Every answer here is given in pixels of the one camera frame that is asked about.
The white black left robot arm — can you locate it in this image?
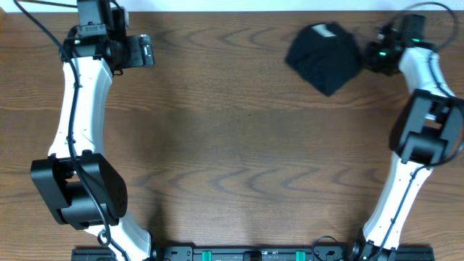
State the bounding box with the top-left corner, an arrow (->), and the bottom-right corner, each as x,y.
30,1 -> 154,260

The black shorts garment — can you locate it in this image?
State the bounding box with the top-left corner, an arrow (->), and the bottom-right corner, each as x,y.
285,22 -> 362,96

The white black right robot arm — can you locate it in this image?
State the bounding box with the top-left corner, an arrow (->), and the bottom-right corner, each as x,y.
349,14 -> 463,260

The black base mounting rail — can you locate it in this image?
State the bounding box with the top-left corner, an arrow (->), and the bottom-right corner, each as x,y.
70,244 -> 435,261

